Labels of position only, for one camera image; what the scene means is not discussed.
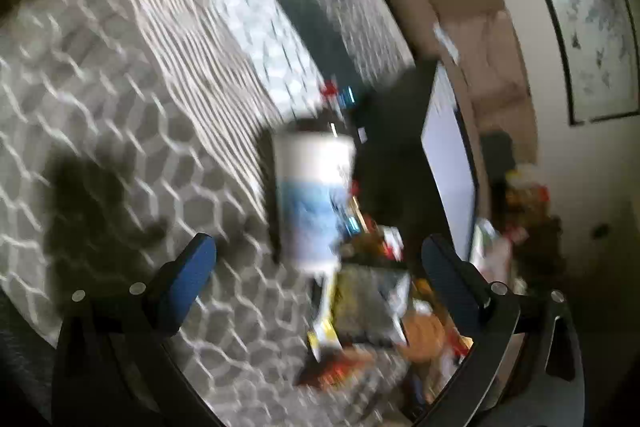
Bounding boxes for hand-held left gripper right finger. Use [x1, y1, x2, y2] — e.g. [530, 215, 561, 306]
[405, 234, 586, 427]

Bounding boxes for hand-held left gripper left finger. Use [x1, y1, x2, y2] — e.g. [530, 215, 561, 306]
[52, 233, 218, 427]

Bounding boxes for black container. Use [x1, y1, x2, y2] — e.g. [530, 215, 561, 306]
[350, 59, 483, 265]

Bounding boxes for white cup with blue print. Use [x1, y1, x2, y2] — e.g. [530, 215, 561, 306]
[270, 122, 358, 275]

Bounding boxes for white plastic packet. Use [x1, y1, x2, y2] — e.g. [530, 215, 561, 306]
[470, 217, 516, 283]

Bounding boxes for snack packet with yellow edge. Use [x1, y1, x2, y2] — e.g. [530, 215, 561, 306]
[307, 264, 413, 358]

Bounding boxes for pile of snack packets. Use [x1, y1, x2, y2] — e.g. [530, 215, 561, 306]
[502, 164, 551, 228]

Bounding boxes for red snack packet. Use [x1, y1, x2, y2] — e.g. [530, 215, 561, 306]
[295, 347, 381, 388]

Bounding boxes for grey honeycomb patterned tablecloth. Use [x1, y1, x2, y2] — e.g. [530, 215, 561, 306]
[0, 0, 468, 427]

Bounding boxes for framed wall picture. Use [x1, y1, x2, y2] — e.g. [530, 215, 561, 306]
[507, 0, 640, 126]

